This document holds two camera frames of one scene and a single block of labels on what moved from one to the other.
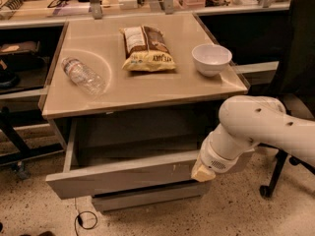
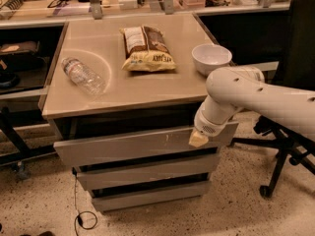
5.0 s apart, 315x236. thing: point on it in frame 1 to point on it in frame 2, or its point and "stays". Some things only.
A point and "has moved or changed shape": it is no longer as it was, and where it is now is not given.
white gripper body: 215,160 to 206,126
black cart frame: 24,151 stays
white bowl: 210,59 stays
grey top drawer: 102,155 has moved or changed shape
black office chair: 295,75 stays
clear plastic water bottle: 84,77 stays
